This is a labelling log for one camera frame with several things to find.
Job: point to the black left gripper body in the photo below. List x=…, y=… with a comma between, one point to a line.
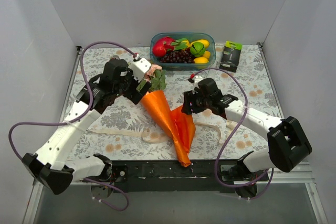
x=137, y=93

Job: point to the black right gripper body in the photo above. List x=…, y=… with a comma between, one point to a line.
x=194, y=102

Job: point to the orange paper bouquet wrap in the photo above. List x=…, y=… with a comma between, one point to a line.
x=178, y=125

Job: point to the artificial flower bunch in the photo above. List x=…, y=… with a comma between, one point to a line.
x=156, y=77

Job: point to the cream printed ribbon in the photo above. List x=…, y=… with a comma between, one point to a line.
x=158, y=136

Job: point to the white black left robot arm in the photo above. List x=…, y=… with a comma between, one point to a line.
x=49, y=164

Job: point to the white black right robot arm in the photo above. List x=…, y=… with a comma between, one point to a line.
x=288, y=144

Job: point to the silver drink can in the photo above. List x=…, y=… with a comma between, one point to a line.
x=115, y=57

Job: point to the yellow lemon front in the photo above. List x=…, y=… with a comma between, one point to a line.
x=201, y=62

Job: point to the yellow lemon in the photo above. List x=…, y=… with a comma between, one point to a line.
x=203, y=41
x=206, y=54
x=201, y=62

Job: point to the yellow lemon right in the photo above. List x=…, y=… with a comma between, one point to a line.
x=206, y=54

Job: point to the black green razor package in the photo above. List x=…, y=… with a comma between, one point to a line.
x=230, y=56

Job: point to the dark grape bunch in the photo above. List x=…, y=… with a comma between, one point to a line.
x=178, y=56

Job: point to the green lime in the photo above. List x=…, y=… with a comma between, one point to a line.
x=197, y=49

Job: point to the red dragon fruit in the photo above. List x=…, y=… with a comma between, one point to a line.
x=167, y=44

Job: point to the yellow lemon top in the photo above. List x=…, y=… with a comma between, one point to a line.
x=203, y=41

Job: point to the blue plastic fruit container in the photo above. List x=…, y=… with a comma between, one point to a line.
x=187, y=38

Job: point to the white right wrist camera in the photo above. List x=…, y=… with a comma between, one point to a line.
x=194, y=80

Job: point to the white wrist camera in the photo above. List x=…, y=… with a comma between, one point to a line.
x=194, y=80
x=140, y=67

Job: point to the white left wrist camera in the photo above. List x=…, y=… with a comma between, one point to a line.
x=140, y=67

